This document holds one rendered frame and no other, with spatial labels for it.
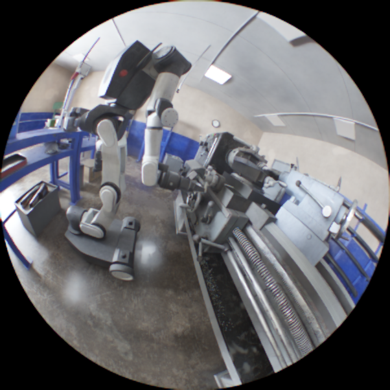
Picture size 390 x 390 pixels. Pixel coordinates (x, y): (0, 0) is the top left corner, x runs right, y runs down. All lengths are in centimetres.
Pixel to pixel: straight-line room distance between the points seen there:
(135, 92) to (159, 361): 148
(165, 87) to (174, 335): 133
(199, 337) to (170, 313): 30
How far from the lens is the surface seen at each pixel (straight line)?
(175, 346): 102
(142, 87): 62
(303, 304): 55
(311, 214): 62
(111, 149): 61
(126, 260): 87
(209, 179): 59
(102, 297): 102
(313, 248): 58
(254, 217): 59
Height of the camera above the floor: 97
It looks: 20 degrees down
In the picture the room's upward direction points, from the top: 25 degrees clockwise
